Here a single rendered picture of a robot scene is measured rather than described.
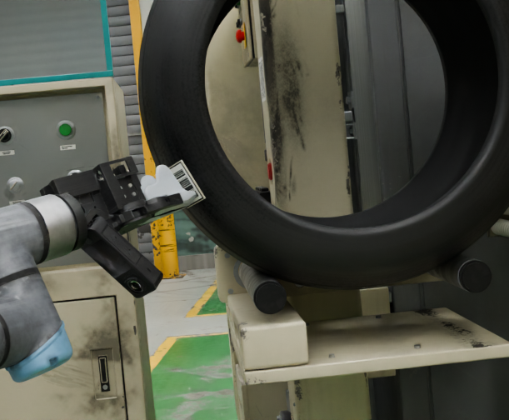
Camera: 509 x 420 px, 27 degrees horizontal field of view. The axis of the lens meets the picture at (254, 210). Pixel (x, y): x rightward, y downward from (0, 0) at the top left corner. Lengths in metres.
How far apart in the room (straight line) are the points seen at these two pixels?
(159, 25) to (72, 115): 0.72
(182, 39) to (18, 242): 0.37
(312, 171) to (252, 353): 0.46
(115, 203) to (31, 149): 0.85
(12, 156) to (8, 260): 0.96
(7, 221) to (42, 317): 0.12
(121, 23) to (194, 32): 9.35
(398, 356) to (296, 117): 0.51
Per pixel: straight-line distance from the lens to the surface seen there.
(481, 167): 1.43
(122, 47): 10.71
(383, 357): 1.43
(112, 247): 1.26
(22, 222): 1.20
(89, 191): 1.29
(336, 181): 1.77
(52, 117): 2.11
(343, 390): 1.81
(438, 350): 1.45
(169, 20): 1.41
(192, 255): 10.52
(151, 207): 1.29
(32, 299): 1.17
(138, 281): 1.28
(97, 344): 2.08
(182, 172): 1.39
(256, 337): 1.40
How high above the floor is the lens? 1.09
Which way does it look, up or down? 3 degrees down
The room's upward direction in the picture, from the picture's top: 5 degrees counter-clockwise
